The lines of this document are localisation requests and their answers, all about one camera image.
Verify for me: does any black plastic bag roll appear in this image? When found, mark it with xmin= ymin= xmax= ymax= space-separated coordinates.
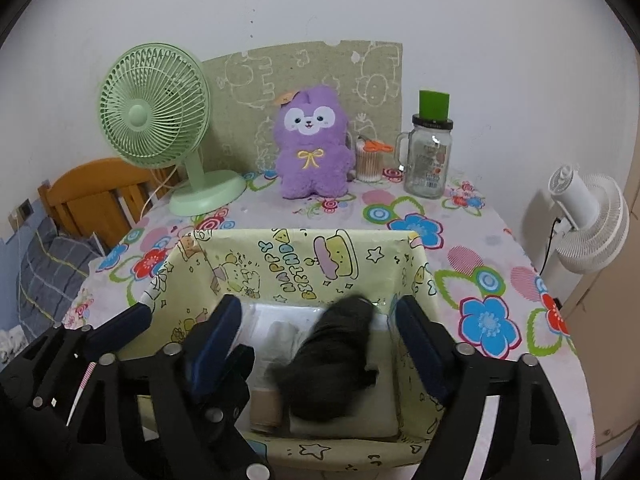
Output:
xmin=267 ymin=295 xmax=381 ymax=423

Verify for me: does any grey plaid pillow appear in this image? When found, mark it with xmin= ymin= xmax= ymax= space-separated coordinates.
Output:
xmin=17 ymin=220 xmax=101 ymax=321

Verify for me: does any black fan cable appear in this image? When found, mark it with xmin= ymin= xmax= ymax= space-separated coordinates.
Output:
xmin=542 ymin=217 xmax=560 ymax=277

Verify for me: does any green printed board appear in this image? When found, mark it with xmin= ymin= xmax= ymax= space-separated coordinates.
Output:
xmin=202 ymin=39 xmax=403 ymax=186

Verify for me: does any white standing fan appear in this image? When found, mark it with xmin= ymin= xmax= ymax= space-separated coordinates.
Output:
xmin=540 ymin=162 xmax=631 ymax=306

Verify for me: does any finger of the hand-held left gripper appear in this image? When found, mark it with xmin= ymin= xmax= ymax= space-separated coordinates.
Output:
xmin=50 ymin=305 xmax=152 ymax=361
xmin=185 ymin=345 xmax=273 ymax=480

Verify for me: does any purple plush toy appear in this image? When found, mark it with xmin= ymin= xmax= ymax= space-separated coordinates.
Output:
xmin=272 ymin=85 xmax=353 ymax=200

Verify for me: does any white fan cable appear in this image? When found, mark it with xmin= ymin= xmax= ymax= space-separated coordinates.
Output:
xmin=142 ymin=165 xmax=182 ymax=221

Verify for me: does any white crumpled cloth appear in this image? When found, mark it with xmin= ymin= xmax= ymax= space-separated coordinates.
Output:
xmin=0 ymin=327 xmax=26 ymax=357

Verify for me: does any yellow printed storage box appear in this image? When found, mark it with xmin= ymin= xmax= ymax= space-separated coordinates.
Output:
xmin=137 ymin=227 xmax=448 ymax=473

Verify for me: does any green desk fan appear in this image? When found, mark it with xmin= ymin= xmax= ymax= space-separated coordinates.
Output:
xmin=97 ymin=42 xmax=248 ymax=217

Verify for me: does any cotton swab jar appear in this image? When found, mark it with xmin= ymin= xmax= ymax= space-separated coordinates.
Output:
xmin=354 ymin=135 xmax=393 ymax=183

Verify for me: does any floral tablecloth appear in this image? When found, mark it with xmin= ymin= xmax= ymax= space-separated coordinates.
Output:
xmin=62 ymin=167 xmax=598 ymax=480

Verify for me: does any beige door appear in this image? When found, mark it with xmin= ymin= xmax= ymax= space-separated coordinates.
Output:
xmin=565 ymin=180 xmax=640 ymax=461

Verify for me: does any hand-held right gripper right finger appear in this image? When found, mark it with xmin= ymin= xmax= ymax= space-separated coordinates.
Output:
xmin=396 ymin=295 xmax=583 ymax=480

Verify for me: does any white plastic bag roll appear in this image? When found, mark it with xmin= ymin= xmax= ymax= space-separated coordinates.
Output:
xmin=249 ymin=320 xmax=306 ymax=435

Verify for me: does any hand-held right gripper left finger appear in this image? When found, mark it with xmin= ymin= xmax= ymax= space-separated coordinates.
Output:
xmin=65 ymin=296 xmax=242 ymax=480

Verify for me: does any wooden headboard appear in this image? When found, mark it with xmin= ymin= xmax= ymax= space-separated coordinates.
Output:
xmin=37 ymin=157 xmax=186 ymax=256

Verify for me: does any glass jar with green lid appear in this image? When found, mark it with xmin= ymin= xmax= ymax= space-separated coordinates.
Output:
xmin=396 ymin=89 xmax=455 ymax=197

